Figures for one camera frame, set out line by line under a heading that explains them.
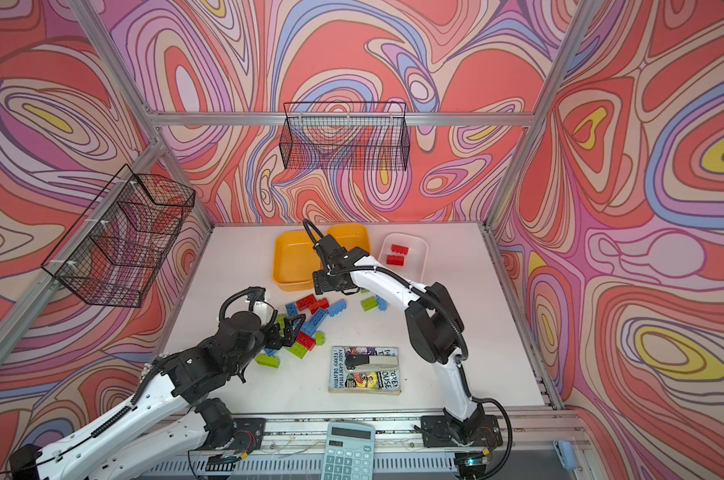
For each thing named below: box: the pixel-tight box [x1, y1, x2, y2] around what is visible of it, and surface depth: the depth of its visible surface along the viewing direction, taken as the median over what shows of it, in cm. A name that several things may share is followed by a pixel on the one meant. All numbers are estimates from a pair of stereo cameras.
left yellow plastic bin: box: [272, 230, 323, 292], surface depth 109 cm
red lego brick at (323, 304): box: [310, 298, 330, 315], surface depth 97 cm
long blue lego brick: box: [328, 299, 347, 317], surface depth 96 cm
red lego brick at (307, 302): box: [296, 294, 319, 312], surface depth 97 cm
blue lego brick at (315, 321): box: [308, 308, 329, 329], surface depth 94 cm
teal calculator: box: [321, 422, 376, 480], surface depth 70 cm
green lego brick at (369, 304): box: [361, 297, 378, 312], surface depth 98 cm
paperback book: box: [328, 346, 402, 396], surface depth 82 cm
